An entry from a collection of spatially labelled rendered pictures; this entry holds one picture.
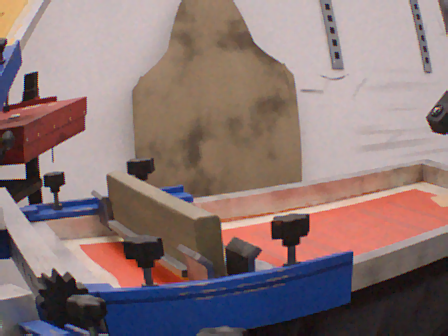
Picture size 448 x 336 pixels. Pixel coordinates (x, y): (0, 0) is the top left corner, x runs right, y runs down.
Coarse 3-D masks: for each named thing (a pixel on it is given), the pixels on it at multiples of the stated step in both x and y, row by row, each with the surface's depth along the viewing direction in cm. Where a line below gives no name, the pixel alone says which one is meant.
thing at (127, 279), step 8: (440, 208) 160; (440, 216) 154; (264, 256) 149; (280, 264) 143; (128, 272) 143; (136, 272) 143; (152, 272) 143; (160, 272) 143; (168, 272) 143; (120, 280) 138; (128, 280) 139; (136, 280) 139; (144, 280) 139; (160, 280) 139; (168, 280) 139; (176, 280) 138
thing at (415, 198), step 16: (400, 192) 180; (416, 192) 177; (336, 208) 175; (352, 208) 173; (416, 208) 164; (432, 208) 161; (256, 224) 170; (224, 240) 161; (96, 256) 153; (112, 256) 153; (112, 272) 143
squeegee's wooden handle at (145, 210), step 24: (120, 192) 154; (144, 192) 143; (120, 216) 156; (144, 216) 143; (168, 216) 133; (192, 216) 125; (216, 216) 125; (168, 240) 135; (192, 240) 126; (216, 240) 125; (216, 264) 125
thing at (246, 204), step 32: (256, 192) 177; (288, 192) 177; (320, 192) 179; (352, 192) 182; (32, 224) 160; (64, 224) 165; (96, 224) 167; (64, 256) 137; (384, 256) 123; (416, 256) 125; (352, 288) 122
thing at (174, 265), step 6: (114, 222) 158; (114, 228) 156; (120, 228) 153; (126, 228) 153; (120, 234) 153; (126, 234) 150; (132, 234) 149; (162, 258) 134; (168, 258) 134; (162, 264) 134; (168, 264) 132; (174, 264) 130; (180, 264) 130; (174, 270) 130; (180, 270) 127; (186, 270) 127; (180, 276) 128; (186, 276) 128
